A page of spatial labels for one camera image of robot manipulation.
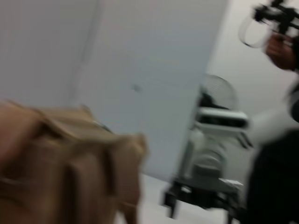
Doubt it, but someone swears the black metal stand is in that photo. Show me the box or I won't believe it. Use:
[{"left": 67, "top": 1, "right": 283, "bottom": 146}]
[{"left": 160, "top": 174, "right": 246, "bottom": 221}]

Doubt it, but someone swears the khaki canvas food bag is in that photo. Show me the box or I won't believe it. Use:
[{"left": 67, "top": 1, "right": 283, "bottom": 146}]
[{"left": 0, "top": 99, "right": 150, "bottom": 224}]

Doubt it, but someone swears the black teleoperation controller white ring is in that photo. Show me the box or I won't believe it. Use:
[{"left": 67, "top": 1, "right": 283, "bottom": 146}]
[{"left": 238, "top": 0, "right": 299, "bottom": 49}]

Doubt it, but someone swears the white machine with black band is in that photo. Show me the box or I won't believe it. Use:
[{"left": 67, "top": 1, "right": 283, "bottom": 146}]
[{"left": 186, "top": 106, "right": 255, "bottom": 189}]

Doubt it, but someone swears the operator bare hand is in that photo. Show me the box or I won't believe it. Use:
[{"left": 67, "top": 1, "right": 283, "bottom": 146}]
[{"left": 265, "top": 32, "right": 298, "bottom": 71}]

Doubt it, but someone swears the round wire mesh fan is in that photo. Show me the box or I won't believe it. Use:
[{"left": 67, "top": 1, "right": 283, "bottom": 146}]
[{"left": 199, "top": 74, "right": 238, "bottom": 111}]

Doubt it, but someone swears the operator dark clothed body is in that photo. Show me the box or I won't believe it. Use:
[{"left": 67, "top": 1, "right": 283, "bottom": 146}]
[{"left": 244, "top": 78, "right": 299, "bottom": 224}]

